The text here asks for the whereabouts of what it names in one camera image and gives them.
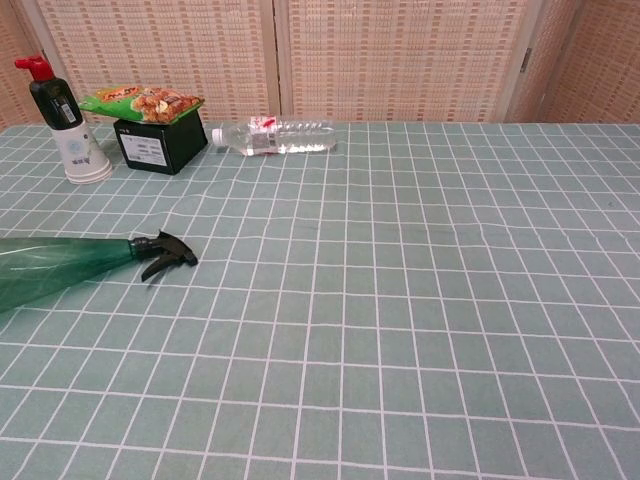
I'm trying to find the green translucent spray bottle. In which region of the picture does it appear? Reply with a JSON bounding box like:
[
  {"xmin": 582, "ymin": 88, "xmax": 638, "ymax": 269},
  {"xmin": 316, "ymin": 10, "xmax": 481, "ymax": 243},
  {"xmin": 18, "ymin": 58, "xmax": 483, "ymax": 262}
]
[{"xmin": 0, "ymin": 229, "xmax": 200, "ymax": 314}]

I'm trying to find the clear plastic water bottle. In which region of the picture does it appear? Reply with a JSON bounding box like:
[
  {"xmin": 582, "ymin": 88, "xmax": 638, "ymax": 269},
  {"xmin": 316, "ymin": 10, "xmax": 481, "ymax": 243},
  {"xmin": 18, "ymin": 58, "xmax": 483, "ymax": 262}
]
[{"xmin": 211, "ymin": 115, "xmax": 339, "ymax": 157}]

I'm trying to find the black bottle with red cap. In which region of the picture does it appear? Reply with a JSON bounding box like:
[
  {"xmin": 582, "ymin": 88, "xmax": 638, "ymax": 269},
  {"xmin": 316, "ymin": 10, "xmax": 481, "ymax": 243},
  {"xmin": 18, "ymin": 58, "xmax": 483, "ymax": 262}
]
[{"xmin": 13, "ymin": 54, "xmax": 85, "ymax": 133}]

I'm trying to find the green checked tablecloth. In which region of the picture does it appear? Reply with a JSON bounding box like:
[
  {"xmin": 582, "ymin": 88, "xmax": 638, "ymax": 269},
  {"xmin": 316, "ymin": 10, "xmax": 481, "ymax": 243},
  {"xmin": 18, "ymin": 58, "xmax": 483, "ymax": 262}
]
[{"xmin": 0, "ymin": 119, "xmax": 640, "ymax": 480}]

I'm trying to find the black cardboard box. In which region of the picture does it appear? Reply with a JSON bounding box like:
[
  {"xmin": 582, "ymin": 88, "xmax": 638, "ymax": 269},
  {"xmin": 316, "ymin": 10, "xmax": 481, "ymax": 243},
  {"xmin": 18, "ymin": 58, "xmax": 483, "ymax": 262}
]
[{"xmin": 112, "ymin": 106, "xmax": 209, "ymax": 176}]

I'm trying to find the woven bamboo folding screen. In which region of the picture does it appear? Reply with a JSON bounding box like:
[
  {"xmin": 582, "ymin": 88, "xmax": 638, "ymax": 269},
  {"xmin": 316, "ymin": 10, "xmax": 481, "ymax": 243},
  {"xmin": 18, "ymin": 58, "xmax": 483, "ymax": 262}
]
[{"xmin": 0, "ymin": 0, "xmax": 640, "ymax": 131}]

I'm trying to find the green snack bag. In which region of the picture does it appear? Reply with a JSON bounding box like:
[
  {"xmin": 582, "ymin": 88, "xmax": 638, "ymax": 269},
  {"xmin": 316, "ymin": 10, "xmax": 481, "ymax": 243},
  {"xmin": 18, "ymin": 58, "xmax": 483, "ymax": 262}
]
[{"xmin": 78, "ymin": 85, "xmax": 207, "ymax": 125}]

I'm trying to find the white paper cup stack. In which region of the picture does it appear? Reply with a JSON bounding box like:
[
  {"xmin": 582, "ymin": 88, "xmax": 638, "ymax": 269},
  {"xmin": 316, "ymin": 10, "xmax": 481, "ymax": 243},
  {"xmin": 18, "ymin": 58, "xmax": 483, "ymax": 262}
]
[{"xmin": 51, "ymin": 121, "xmax": 115, "ymax": 186}]

